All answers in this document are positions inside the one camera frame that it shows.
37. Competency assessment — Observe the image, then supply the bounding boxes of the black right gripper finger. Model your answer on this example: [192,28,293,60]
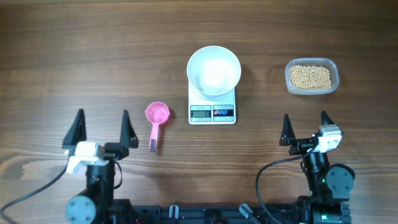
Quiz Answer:
[321,111,335,125]
[279,114,296,146]

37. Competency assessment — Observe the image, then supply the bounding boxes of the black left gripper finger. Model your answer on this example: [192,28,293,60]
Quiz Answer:
[119,110,139,149]
[62,109,86,149]

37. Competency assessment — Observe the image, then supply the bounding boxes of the pink plastic scoop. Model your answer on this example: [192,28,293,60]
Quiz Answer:
[145,101,170,152]

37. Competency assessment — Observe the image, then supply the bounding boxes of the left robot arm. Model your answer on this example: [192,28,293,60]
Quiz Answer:
[62,109,139,223]

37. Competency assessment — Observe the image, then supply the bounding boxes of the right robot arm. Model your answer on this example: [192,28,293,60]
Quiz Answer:
[279,111,355,224]

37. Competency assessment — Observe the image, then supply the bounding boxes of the white digital kitchen scale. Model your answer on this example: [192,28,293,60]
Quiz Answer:
[188,82,237,125]

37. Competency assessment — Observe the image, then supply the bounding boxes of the white bowl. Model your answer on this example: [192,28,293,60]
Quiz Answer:
[186,45,242,99]

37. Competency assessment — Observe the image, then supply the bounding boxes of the yellow soybeans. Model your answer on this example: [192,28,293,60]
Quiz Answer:
[289,65,331,90]

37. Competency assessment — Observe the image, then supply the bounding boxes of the clear plastic container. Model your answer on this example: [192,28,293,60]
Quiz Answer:
[285,57,340,95]

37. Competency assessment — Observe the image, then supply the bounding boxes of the black right camera cable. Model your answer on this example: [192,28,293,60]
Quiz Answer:
[255,144,318,224]

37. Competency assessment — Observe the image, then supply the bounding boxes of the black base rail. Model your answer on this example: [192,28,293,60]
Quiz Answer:
[125,204,308,224]

